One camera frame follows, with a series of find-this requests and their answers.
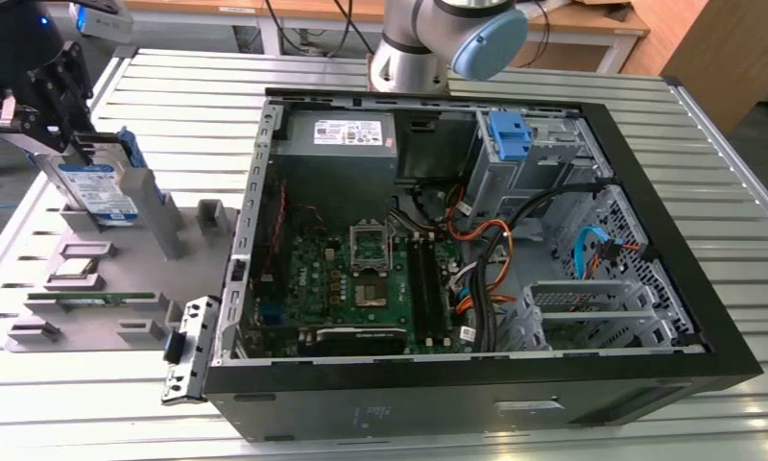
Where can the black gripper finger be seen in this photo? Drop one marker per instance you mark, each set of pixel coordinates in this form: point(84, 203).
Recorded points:
point(67, 96)
point(21, 127)

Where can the hard disk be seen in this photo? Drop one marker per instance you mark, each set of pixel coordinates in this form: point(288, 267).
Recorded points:
point(90, 187)

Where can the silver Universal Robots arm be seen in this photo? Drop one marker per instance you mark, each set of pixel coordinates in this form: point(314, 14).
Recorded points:
point(410, 29)

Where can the silver disk bay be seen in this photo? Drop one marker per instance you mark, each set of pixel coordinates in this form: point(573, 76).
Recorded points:
point(589, 315)

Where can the long wood-top desk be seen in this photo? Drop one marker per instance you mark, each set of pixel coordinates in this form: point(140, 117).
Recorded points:
point(199, 7)

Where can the silver CPU chip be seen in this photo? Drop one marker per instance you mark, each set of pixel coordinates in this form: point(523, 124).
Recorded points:
point(72, 270)

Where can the grey plastic parts rack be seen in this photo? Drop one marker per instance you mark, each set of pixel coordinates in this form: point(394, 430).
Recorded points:
point(140, 274)

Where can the green RAM stick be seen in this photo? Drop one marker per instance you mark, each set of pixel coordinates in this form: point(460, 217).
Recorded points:
point(80, 302)

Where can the grey power supply unit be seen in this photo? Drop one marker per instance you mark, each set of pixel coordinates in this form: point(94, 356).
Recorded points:
point(332, 177)

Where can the silver expansion slot retainer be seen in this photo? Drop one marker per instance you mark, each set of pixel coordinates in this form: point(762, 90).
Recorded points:
point(192, 336)

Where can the green Dell motherboard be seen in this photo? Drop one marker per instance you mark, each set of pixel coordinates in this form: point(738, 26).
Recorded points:
point(314, 269)

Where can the blue board connector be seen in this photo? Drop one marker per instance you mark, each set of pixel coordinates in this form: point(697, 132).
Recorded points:
point(272, 312)

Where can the CPU socket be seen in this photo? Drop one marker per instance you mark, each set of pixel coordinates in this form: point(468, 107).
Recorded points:
point(370, 292)

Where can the black graphics card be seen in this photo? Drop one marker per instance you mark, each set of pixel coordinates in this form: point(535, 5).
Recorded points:
point(359, 338)

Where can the black RAM slot bank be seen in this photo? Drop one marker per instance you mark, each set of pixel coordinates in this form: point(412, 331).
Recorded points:
point(426, 288)

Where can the blue plastic drive latch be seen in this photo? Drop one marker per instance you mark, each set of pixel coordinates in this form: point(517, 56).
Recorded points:
point(509, 137)

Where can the silver optical drive cage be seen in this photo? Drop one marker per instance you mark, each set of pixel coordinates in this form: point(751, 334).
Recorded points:
point(551, 163)

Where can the black open PC case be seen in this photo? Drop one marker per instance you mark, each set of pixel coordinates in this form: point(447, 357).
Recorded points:
point(423, 408)

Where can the wooden cabinet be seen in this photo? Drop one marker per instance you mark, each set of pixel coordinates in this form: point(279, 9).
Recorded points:
point(730, 48)

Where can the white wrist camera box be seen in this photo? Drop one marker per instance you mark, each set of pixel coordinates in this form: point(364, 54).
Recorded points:
point(106, 24)

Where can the wooden desk with white frame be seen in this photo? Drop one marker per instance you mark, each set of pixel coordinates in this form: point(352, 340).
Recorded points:
point(602, 21)

